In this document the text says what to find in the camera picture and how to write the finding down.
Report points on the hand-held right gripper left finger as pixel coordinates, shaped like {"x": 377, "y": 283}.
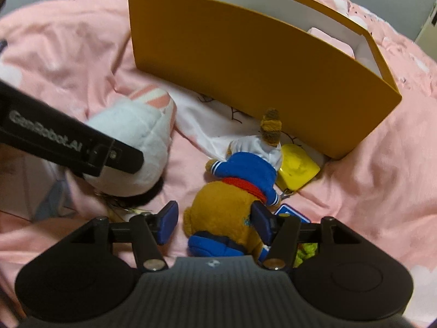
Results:
{"x": 167, "y": 220}

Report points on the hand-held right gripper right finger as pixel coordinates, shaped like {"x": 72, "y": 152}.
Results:
{"x": 261, "y": 220}

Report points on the bear plush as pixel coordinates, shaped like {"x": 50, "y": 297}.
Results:
{"x": 218, "y": 208}

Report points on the white plush toy pink stripes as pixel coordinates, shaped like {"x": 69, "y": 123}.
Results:
{"x": 136, "y": 126}

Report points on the orange cardboard box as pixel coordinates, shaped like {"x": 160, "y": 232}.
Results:
{"x": 256, "y": 68}

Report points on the blue card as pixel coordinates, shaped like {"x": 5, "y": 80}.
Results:
{"x": 290, "y": 213}

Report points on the metal keyring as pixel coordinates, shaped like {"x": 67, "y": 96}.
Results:
{"x": 123, "y": 208}

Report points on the green fuzzy toy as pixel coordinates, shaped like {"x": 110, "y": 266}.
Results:
{"x": 307, "y": 254}

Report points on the pink printed blanket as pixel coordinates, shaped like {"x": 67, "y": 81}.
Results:
{"x": 358, "y": 194}

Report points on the white rectangular pack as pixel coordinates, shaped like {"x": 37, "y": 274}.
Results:
{"x": 327, "y": 39}

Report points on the white cabinet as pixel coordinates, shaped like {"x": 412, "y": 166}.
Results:
{"x": 428, "y": 27}

